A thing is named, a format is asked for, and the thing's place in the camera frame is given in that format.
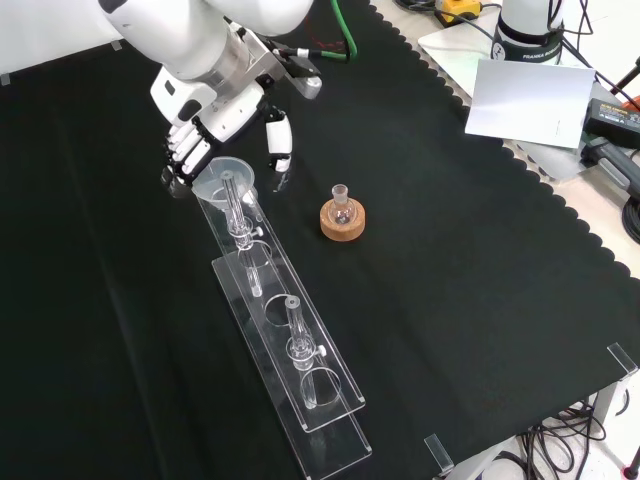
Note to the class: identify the black and grey device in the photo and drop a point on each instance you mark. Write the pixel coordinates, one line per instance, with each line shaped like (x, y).
(615, 162)

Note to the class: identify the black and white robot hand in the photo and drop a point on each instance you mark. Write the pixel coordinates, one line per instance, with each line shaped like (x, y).
(225, 112)

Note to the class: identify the pale board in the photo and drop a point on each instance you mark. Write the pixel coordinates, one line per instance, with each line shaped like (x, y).
(525, 100)

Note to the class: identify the clear plastic cloth clip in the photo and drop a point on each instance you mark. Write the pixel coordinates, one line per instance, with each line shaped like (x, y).
(622, 357)
(438, 452)

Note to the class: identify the yellow stop button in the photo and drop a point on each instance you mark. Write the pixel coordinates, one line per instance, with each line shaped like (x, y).
(457, 7)

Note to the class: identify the black cloth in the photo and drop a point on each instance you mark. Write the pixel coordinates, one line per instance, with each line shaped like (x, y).
(450, 250)

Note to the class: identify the small round-bottom glass flask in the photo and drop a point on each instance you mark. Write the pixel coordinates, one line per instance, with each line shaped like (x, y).
(342, 210)

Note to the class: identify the grey tape strip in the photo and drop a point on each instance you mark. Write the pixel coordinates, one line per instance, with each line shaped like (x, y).
(117, 46)
(5, 79)

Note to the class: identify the clear plastic funnel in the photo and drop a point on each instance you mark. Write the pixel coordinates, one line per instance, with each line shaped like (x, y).
(220, 176)

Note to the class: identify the grey metal bench leg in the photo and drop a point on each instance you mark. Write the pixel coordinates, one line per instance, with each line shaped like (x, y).
(606, 405)

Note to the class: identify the black power adapter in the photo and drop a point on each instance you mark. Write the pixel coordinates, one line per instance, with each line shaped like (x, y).
(612, 117)

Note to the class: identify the clear funnel stand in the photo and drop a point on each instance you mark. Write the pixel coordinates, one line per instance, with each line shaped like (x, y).
(320, 365)

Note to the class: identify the wrist camera on silver bracket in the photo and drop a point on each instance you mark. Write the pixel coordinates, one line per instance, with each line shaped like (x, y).
(306, 75)

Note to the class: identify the black tripod leg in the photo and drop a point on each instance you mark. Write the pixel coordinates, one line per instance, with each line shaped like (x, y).
(625, 80)

